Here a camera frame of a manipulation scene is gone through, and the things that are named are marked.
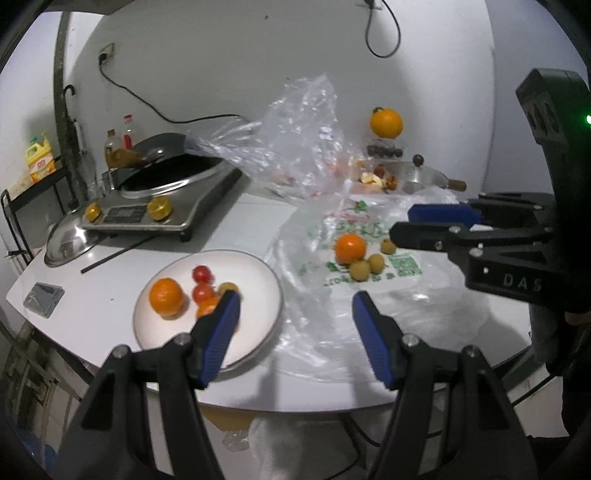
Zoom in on mandarin orange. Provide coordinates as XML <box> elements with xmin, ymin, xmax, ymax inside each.
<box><xmin>197</xmin><ymin>296</ymin><xmax>221</xmax><ymax>319</ymax></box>
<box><xmin>148</xmin><ymin>278</ymin><xmax>184</xmax><ymax>318</ymax></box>
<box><xmin>334</xmin><ymin>233</ymin><xmax>367</xmax><ymax>265</ymax></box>

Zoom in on red cherry tomato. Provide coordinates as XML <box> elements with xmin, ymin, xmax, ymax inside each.
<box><xmin>191</xmin><ymin>265</ymin><xmax>213</xmax><ymax>285</ymax></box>
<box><xmin>192</xmin><ymin>283</ymin><xmax>215</xmax><ymax>305</ymax></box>

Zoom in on white round plate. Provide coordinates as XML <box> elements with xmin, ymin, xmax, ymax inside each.
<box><xmin>133</xmin><ymin>250</ymin><xmax>283</xmax><ymax>371</ymax></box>

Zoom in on steel saucepan with lid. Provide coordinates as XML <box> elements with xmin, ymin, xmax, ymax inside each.
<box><xmin>388</xmin><ymin>154</ymin><xmax>467</xmax><ymax>194</ymax></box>

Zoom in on orange peel scraps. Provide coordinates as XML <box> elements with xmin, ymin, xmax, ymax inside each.
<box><xmin>359</xmin><ymin>168</ymin><xmax>399</xmax><ymax>192</ymax></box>

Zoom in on flat printed plastic bag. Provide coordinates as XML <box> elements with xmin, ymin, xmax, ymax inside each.
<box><xmin>266</xmin><ymin>187</ymin><xmax>489</xmax><ymax>383</ymax></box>

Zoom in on large orange on stand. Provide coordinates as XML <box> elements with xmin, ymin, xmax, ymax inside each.
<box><xmin>370</xmin><ymin>107</ymin><xmax>404</xmax><ymax>139</ymax></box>

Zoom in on silver induction cooker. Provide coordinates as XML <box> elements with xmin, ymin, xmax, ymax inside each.
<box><xmin>81</xmin><ymin>154</ymin><xmax>242</xmax><ymax>241</ymax></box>

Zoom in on black chopstick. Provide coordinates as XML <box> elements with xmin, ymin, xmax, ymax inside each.
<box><xmin>80</xmin><ymin>234</ymin><xmax>160</xmax><ymax>275</ymax></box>

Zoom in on crumpled clear plastic bag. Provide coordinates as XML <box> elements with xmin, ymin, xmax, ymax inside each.
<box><xmin>184</xmin><ymin>74</ymin><xmax>365</xmax><ymax>202</ymax></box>

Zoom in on steel pot lid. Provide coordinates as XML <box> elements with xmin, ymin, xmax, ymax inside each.
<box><xmin>44</xmin><ymin>207</ymin><xmax>105</xmax><ymax>268</ymax></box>

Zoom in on grey smartphone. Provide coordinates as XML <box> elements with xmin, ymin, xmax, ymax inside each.
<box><xmin>23</xmin><ymin>282</ymin><xmax>65</xmax><ymax>319</ymax></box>

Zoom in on red cap sauce bottle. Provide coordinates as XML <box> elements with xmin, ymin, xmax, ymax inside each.
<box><xmin>122</xmin><ymin>114</ymin><xmax>137</xmax><ymax>150</ymax></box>

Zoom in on oil bottle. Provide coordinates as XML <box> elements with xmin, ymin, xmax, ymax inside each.
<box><xmin>104</xmin><ymin>129</ymin><xmax>123</xmax><ymax>163</ymax></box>

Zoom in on black metal shelf rack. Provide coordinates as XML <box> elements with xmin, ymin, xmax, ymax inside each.
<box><xmin>1</xmin><ymin>156</ymin><xmax>78</xmax><ymax>266</ymax></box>

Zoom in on yellow detergent jug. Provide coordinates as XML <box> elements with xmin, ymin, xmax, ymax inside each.
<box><xmin>25</xmin><ymin>133</ymin><xmax>57</xmax><ymax>184</ymax></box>

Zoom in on black wok wooden handle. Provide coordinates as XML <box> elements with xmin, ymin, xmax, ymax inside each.
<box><xmin>106</xmin><ymin>133</ymin><xmax>185</xmax><ymax>169</ymax></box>

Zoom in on black hood power cable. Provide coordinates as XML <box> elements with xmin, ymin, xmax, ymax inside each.
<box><xmin>363</xmin><ymin>0</ymin><xmax>402</xmax><ymax>60</ymax></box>

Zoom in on wall socket with plug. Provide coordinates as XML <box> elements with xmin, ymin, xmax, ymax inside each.
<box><xmin>361</xmin><ymin>0</ymin><xmax>384</xmax><ymax>9</ymax></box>

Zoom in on black cooker power cable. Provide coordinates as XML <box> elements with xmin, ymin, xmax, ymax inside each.
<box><xmin>97</xmin><ymin>57</ymin><xmax>246</xmax><ymax>126</ymax></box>

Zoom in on cooker wall socket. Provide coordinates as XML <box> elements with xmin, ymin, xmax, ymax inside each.
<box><xmin>98</xmin><ymin>43</ymin><xmax>114</xmax><ymax>64</ymax></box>

